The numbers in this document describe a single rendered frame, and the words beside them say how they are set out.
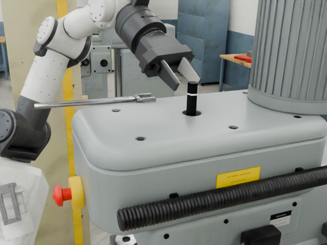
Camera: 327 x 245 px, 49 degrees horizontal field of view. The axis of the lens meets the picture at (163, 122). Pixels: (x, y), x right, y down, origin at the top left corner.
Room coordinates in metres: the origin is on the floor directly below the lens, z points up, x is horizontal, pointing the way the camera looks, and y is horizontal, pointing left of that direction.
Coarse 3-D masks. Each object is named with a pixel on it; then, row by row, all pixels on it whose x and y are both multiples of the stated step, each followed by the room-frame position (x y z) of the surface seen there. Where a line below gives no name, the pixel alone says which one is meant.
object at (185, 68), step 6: (186, 60) 0.72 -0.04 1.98; (180, 66) 0.73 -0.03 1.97; (186, 66) 0.72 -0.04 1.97; (192, 66) 0.71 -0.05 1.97; (180, 72) 0.73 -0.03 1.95; (186, 72) 0.71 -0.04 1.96; (192, 72) 0.70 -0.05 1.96; (186, 78) 0.71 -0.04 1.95; (192, 78) 0.70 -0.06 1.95; (198, 78) 0.69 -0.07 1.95
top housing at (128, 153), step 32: (224, 96) 0.78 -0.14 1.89; (96, 128) 0.57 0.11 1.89; (128, 128) 0.57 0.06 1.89; (160, 128) 0.58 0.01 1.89; (192, 128) 0.58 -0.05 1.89; (224, 128) 0.59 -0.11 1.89; (256, 128) 0.59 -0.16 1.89; (288, 128) 0.61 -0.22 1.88; (320, 128) 0.63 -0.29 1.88; (96, 160) 0.49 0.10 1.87; (128, 160) 0.48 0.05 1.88; (160, 160) 0.50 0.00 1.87; (192, 160) 0.53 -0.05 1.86; (224, 160) 0.55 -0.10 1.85; (256, 160) 0.57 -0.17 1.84; (288, 160) 0.60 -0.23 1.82; (320, 160) 0.64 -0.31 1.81; (96, 192) 0.49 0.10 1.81; (128, 192) 0.48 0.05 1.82; (160, 192) 0.50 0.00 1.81; (192, 192) 0.52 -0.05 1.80; (96, 224) 0.50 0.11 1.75; (160, 224) 0.50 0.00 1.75
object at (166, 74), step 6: (162, 60) 0.69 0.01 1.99; (156, 66) 0.68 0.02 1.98; (162, 66) 0.68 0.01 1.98; (168, 66) 0.68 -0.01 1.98; (156, 72) 0.68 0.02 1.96; (162, 72) 0.68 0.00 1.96; (168, 72) 0.67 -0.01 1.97; (162, 78) 0.68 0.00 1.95; (168, 78) 0.67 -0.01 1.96; (174, 78) 0.66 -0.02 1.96; (168, 84) 0.67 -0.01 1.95; (174, 84) 0.65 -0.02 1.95; (174, 90) 0.66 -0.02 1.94
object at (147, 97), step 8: (128, 96) 0.74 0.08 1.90; (136, 96) 0.74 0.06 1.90; (144, 96) 0.75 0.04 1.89; (40, 104) 0.67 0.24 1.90; (48, 104) 0.67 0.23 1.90; (56, 104) 0.67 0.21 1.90; (64, 104) 0.68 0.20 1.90; (72, 104) 0.68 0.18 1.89; (80, 104) 0.69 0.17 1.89; (88, 104) 0.69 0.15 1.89; (96, 104) 0.70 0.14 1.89
